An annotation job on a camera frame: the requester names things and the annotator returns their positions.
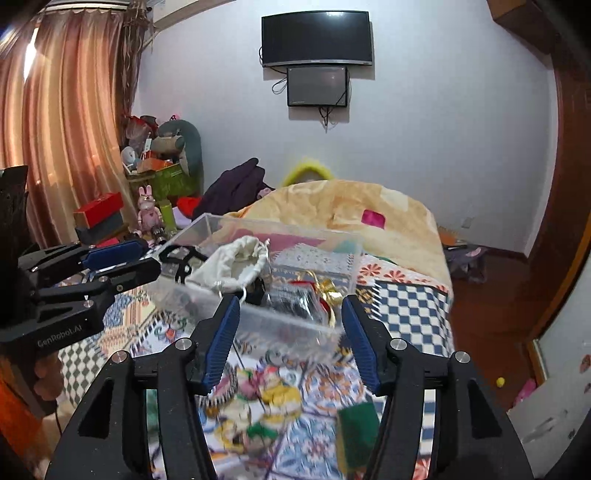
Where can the dark bag on floor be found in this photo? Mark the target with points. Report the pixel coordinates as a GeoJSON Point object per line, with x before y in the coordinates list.
{"type": "Point", "coordinates": [468, 261]}

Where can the black wall television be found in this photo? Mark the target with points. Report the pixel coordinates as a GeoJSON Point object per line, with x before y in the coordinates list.
{"type": "Point", "coordinates": [316, 38]}

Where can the pink bunny figure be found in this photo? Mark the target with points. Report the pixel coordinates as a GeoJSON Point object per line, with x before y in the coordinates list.
{"type": "Point", "coordinates": [148, 210]}

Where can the white panel with stickers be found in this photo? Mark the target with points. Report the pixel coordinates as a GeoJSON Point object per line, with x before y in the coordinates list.
{"type": "Point", "coordinates": [561, 392]}

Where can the green cardboard box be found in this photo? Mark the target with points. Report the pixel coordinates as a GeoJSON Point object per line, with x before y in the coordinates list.
{"type": "Point", "coordinates": [173, 181]}

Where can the red gift box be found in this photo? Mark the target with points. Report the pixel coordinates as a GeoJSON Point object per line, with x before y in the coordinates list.
{"type": "Point", "coordinates": [99, 207]}

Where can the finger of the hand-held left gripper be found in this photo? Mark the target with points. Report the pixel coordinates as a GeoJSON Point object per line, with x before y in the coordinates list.
{"type": "Point", "coordinates": [131, 274]}
{"type": "Point", "coordinates": [115, 253]}

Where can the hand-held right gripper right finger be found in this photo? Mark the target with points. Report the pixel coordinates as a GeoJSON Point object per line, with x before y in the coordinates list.
{"type": "Point", "coordinates": [363, 342]}

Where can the person's left forearm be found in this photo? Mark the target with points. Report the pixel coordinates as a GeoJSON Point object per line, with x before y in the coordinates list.
{"type": "Point", "coordinates": [16, 406]}

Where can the green and yellow sponge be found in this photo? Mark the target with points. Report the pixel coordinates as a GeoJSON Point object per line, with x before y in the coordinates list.
{"type": "Point", "coordinates": [358, 431]}

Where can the green bottle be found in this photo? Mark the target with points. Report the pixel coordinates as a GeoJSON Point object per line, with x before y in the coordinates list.
{"type": "Point", "coordinates": [168, 216]}

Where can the dark purple garment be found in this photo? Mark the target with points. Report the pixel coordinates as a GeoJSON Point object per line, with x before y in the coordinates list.
{"type": "Point", "coordinates": [231, 187]}

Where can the pile of assorted knickknacks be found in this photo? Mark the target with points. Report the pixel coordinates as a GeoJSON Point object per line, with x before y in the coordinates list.
{"type": "Point", "coordinates": [138, 143]}

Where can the red cloth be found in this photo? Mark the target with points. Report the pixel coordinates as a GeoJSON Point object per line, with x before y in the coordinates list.
{"type": "Point", "coordinates": [188, 205]}

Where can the white wall socket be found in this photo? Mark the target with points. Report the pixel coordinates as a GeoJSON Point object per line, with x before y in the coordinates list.
{"type": "Point", "coordinates": [467, 222]}

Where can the black ribbed pouch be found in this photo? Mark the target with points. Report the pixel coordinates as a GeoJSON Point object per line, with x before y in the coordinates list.
{"type": "Point", "coordinates": [292, 300]}

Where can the yellow quilt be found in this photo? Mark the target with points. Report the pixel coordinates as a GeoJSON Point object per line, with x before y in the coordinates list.
{"type": "Point", "coordinates": [332, 207]}

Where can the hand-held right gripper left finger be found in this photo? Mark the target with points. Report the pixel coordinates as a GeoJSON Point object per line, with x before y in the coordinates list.
{"type": "Point", "coordinates": [222, 342]}

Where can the black flat box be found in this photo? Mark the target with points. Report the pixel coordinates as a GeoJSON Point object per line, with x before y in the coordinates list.
{"type": "Point", "coordinates": [104, 228]}

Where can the pink toy on floor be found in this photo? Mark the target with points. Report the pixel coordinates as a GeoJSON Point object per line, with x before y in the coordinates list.
{"type": "Point", "coordinates": [526, 392]}

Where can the clear plastic storage box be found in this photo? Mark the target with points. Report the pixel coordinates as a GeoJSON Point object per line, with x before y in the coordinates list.
{"type": "Point", "coordinates": [258, 295]}

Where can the yellow furry hood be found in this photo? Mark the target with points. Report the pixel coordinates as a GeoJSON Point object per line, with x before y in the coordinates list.
{"type": "Point", "coordinates": [304, 168]}

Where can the patterned patchwork bedsheet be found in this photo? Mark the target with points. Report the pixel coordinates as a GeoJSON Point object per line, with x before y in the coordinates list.
{"type": "Point", "coordinates": [406, 304]}

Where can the small black wall monitor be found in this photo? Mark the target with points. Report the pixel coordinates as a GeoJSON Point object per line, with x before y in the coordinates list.
{"type": "Point", "coordinates": [317, 86]}

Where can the orange striped curtain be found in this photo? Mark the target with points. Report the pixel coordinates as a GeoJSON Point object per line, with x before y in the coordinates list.
{"type": "Point", "coordinates": [60, 120]}

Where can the black toothed hair clip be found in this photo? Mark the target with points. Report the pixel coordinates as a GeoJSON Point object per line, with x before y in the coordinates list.
{"type": "Point", "coordinates": [220, 392]}

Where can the grey green plush toy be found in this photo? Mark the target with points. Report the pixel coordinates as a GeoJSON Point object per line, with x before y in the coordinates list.
{"type": "Point", "coordinates": [182, 138]}

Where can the gold ribbon bow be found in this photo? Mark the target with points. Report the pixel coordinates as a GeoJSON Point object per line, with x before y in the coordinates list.
{"type": "Point", "coordinates": [325, 288]}

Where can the wooden door frame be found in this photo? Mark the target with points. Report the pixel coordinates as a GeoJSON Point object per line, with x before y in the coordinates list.
{"type": "Point", "coordinates": [570, 161]}

